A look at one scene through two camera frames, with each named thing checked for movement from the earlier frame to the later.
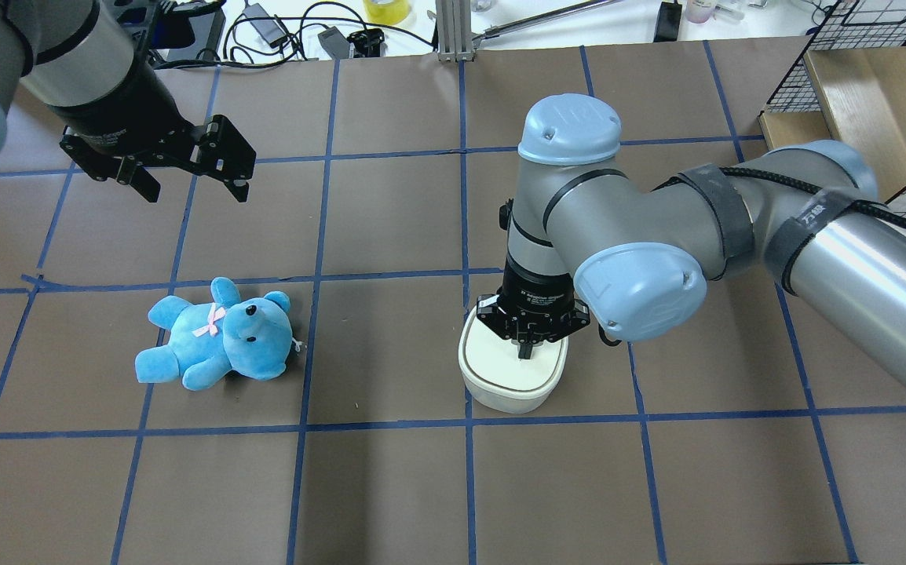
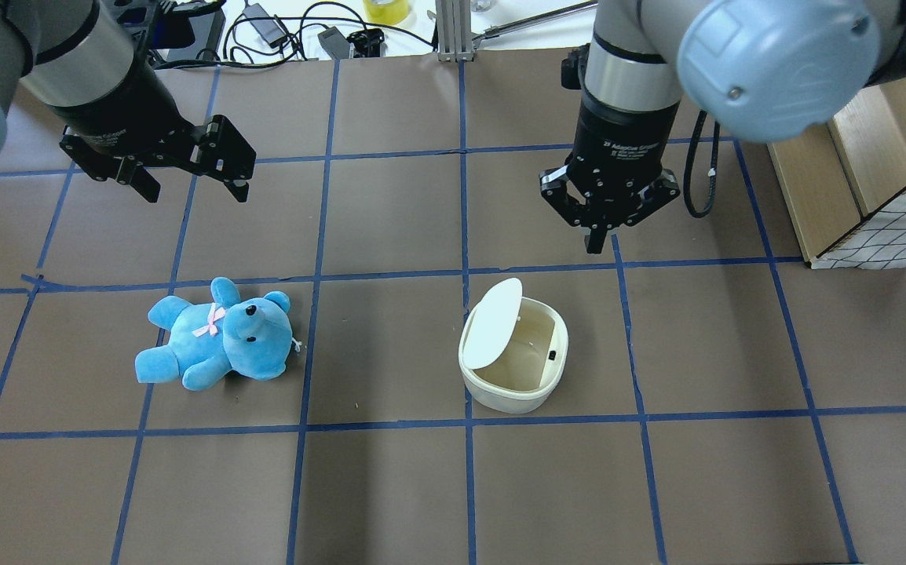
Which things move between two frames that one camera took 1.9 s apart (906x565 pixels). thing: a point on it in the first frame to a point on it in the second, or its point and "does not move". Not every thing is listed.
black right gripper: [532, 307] to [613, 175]
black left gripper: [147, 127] does not move
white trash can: [496, 377] does not move
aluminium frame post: [454, 30] does not move
